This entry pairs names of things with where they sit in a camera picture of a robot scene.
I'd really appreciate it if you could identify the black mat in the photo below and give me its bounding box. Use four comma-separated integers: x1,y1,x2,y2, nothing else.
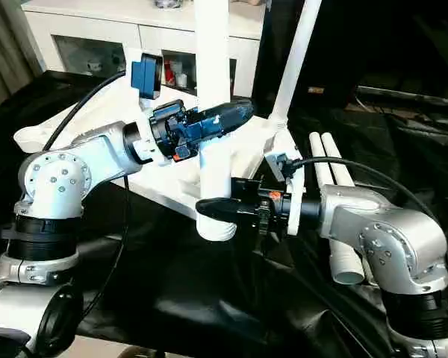
0,69,448,358

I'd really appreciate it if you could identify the grey curtain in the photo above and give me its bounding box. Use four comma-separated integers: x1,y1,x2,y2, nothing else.
0,0,46,109

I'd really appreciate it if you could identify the black furniture with gold label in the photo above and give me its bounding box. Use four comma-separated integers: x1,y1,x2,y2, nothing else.
258,0,448,105

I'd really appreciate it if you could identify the white plastic table leg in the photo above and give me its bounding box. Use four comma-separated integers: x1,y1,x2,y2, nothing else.
308,132,368,286
266,0,324,151
321,132,380,286
193,0,241,242

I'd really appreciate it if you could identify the white cabinet with glass doors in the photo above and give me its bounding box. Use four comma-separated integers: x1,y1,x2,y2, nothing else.
19,0,267,99

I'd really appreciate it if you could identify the white plastic table top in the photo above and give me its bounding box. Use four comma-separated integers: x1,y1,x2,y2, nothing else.
13,73,305,222

